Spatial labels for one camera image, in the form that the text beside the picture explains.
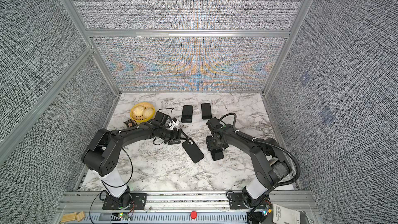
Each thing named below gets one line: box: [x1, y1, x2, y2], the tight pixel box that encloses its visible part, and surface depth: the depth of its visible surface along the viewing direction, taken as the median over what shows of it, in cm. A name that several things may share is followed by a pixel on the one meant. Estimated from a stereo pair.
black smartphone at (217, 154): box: [210, 148, 224, 161], surface depth 88 cm
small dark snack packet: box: [123, 118, 138, 128], surface depth 102 cm
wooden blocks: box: [61, 211, 85, 223], surface depth 71 cm
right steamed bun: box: [142, 107, 154, 119], surface depth 102 cm
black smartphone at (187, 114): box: [181, 105, 194, 124], surface depth 109 cm
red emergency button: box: [190, 210, 198, 220], surface depth 70 cm
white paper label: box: [272, 203, 301, 224], surface depth 70 cm
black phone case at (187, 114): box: [181, 105, 194, 124], surface depth 109 cm
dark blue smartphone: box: [201, 103, 212, 120], surface depth 112 cm
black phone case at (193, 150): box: [181, 138, 205, 164], surface depth 93 cm
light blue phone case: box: [201, 103, 212, 120], surface depth 112 cm
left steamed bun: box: [133, 105, 145, 117], surface depth 104 cm
